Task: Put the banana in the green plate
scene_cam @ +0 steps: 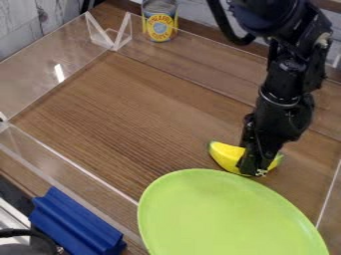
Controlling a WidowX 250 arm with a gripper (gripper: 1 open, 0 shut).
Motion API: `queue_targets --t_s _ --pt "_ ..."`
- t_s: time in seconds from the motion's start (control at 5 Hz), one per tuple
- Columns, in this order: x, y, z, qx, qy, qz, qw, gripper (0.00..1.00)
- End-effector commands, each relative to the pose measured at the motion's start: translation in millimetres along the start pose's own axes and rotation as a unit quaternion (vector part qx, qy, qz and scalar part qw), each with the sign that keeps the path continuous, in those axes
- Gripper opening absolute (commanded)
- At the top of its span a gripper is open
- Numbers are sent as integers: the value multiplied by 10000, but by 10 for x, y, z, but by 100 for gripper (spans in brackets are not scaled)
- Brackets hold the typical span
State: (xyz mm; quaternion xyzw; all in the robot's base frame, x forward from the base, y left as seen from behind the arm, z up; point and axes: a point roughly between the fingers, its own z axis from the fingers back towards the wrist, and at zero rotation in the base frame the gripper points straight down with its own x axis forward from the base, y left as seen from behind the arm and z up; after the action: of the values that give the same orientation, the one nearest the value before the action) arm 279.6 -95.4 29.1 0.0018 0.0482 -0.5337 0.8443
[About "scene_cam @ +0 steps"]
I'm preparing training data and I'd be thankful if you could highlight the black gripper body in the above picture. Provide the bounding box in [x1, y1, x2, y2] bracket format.
[249, 88, 314, 156]

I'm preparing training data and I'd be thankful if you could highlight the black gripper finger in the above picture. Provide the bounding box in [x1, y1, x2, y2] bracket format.
[240, 114, 256, 147]
[237, 145, 278, 176]

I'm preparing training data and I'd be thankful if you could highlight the yellow toy banana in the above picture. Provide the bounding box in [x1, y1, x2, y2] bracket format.
[207, 140, 284, 176]

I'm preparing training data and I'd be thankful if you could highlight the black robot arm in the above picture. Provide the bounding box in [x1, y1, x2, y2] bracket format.
[230, 0, 332, 176]

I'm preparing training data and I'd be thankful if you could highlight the green plate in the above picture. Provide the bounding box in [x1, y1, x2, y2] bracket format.
[138, 168, 330, 255]

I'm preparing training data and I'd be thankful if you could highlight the yellow labelled tin can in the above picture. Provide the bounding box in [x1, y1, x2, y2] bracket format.
[142, 0, 178, 43]

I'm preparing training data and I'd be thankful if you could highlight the blue plastic block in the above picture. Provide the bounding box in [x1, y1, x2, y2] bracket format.
[30, 186, 127, 255]

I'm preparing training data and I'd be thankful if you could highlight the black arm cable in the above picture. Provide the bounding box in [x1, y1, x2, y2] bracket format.
[205, 0, 258, 46]

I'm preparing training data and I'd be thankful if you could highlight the clear acrylic corner bracket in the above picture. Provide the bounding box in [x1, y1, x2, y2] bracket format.
[86, 12, 133, 52]

